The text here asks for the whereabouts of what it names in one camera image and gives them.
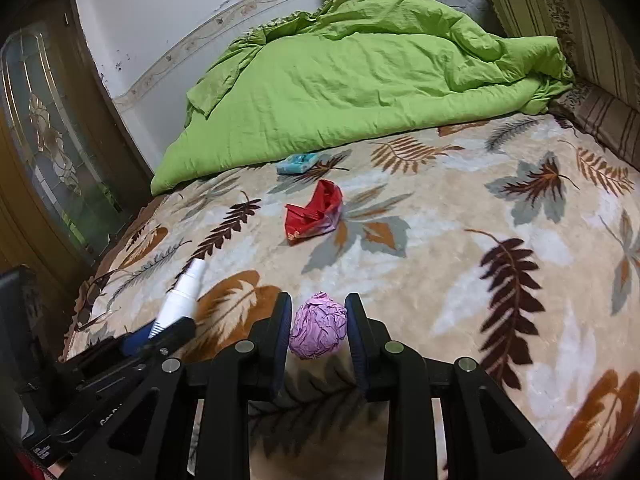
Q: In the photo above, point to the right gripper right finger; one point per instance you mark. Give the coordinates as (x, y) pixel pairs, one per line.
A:
(389, 371)

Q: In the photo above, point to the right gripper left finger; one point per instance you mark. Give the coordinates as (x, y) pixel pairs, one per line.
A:
(252, 369)

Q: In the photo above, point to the white spray bottle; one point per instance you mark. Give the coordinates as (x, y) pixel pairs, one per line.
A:
(181, 300)

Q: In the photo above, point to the red crumpled wrapper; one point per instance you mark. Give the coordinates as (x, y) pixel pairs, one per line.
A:
(318, 217)

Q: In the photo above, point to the leaf pattern blanket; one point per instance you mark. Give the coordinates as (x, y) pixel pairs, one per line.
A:
(514, 242)

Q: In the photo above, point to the teal small packet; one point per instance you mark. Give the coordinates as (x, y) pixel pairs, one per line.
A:
(297, 163)

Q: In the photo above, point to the glass wooden door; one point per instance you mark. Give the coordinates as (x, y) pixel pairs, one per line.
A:
(71, 177)

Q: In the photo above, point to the green quilt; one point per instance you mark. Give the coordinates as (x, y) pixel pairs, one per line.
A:
(350, 71)

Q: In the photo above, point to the striped lower cushion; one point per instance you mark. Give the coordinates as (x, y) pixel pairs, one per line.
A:
(594, 111)

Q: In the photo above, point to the striped cushion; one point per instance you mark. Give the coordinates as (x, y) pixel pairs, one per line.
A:
(591, 41)
(594, 111)

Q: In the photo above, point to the striped upper cushion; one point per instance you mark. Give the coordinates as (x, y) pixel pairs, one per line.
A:
(591, 41)

